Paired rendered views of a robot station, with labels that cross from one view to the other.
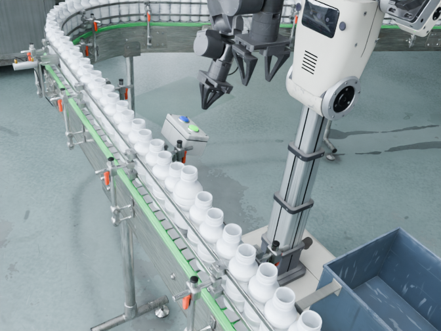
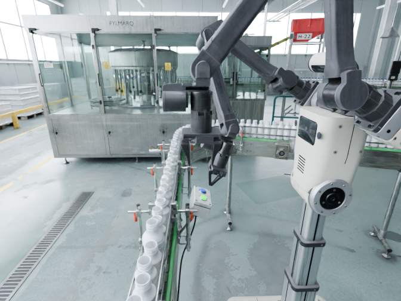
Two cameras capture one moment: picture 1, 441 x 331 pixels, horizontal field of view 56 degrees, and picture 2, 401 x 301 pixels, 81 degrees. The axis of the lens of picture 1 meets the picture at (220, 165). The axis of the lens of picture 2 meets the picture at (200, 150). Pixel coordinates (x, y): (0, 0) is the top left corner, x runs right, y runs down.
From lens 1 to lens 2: 0.54 m
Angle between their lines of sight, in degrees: 34
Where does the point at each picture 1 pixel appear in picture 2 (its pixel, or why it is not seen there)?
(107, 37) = not seen: hidden behind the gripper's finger
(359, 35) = (337, 144)
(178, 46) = (260, 153)
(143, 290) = not seen: outside the picture
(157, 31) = (247, 143)
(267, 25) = (195, 120)
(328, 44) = (311, 150)
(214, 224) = (140, 269)
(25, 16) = not seen: hidden behind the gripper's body
